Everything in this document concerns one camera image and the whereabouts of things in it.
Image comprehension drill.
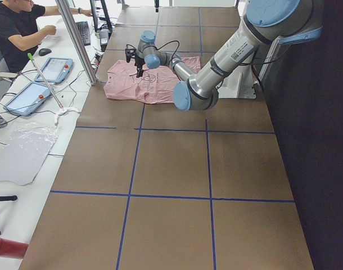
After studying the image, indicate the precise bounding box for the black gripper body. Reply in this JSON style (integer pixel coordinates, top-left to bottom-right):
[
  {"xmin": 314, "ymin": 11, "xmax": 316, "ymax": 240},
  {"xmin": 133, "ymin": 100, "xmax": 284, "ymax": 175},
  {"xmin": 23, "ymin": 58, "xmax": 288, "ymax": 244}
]
[{"xmin": 134, "ymin": 55, "xmax": 145, "ymax": 69}]

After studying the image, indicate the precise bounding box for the pink Snoopy t-shirt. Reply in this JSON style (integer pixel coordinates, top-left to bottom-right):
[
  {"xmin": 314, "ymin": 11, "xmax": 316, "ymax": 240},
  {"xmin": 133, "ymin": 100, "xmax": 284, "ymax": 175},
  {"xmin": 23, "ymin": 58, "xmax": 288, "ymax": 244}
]
[{"xmin": 103, "ymin": 56, "xmax": 202, "ymax": 105}]

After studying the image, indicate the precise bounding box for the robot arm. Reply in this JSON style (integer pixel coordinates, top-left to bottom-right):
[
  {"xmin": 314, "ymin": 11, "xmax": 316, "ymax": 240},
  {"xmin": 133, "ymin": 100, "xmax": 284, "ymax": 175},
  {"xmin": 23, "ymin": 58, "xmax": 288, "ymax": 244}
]
[{"xmin": 125, "ymin": 1, "xmax": 324, "ymax": 111}]

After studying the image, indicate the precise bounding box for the black keyboard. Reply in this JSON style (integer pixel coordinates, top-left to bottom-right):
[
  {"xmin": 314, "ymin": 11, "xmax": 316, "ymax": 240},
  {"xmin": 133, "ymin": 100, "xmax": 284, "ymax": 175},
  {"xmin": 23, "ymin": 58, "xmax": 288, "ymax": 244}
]
[{"xmin": 75, "ymin": 21, "xmax": 91, "ymax": 46}]

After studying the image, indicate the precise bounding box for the upper teach pendant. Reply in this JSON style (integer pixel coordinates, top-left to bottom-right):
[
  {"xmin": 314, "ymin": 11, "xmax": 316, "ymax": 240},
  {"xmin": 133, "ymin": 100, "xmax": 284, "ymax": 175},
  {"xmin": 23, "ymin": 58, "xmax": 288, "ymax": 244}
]
[{"xmin": 40, "ymin": 57, "xmax": 74, "ymax": 84}]

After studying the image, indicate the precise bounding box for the teach pendant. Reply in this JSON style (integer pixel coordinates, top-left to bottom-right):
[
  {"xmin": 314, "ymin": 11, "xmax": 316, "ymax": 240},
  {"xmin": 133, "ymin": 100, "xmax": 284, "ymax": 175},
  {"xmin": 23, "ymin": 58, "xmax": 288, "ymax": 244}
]
[
  {"xmin": 3, "ymin": 82, "xmax": 51, "ymax": 116},
  {"xmin": 40, "ymin": 57, "xmax": 74, "ymax": 84}
]

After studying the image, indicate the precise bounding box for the black computer mouse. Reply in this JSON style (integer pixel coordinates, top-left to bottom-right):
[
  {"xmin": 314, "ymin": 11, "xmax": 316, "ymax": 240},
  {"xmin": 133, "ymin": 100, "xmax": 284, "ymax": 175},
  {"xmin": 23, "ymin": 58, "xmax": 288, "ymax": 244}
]
[{"xmin": 38, "ymin": 48, "xmax": 52, "ymax": 56}]

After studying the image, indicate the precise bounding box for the stick with green tip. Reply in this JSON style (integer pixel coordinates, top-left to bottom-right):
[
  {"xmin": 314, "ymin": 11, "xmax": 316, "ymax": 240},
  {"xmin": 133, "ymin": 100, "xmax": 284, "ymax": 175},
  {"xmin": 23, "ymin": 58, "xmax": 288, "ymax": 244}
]
[{"xmin": 27, "ymin": 53, "xmax": 80, "ymax": 125}]

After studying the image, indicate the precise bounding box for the lower teach pendant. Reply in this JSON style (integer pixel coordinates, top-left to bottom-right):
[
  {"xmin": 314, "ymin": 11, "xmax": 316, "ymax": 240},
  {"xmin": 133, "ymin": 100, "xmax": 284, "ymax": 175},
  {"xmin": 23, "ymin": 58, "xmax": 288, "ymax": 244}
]
[{"xmin": 3, "ymin": 82, "xmax": 51, "ymax": 116}]

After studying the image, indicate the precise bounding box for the person in black shirt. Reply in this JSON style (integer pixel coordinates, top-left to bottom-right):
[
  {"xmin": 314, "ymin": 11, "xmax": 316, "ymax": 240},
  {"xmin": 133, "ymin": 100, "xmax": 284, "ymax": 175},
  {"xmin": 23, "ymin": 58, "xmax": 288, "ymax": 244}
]
[{"xmin": 0, "ymin": 0, "xmax": 92, "ymax": 73}]

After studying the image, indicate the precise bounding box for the clear plastic bag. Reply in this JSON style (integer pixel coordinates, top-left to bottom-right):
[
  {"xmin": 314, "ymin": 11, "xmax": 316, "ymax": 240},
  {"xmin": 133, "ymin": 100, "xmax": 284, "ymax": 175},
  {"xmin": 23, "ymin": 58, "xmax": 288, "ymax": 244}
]
[{"xmin": 0, "ymin": 122, "xmax": 59, "ymax": 186}]

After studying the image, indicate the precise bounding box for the red fire extinguisher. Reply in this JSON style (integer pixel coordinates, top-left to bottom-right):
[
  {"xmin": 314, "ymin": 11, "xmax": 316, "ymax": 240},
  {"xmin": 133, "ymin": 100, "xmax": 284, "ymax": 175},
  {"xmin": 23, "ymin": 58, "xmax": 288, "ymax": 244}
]
[{"xmin": 0, "ymin": 238, "xmax": 29, "ymax": 259}]

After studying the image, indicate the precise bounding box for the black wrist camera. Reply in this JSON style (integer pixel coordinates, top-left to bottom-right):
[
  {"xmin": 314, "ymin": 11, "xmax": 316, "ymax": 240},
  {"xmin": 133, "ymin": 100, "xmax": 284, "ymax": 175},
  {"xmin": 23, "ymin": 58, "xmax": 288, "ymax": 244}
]
[{"xmin": 125, "ymin": 44, "xmax": 136, "ymax": 63}]

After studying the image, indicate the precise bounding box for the aluminium frame post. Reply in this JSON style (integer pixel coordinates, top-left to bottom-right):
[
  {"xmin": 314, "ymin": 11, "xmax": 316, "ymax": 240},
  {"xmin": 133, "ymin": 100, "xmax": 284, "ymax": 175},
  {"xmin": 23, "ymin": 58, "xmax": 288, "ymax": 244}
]
[{"xmin": 56, "ymin": 0, "xmax": 97, "ymax": 86}]

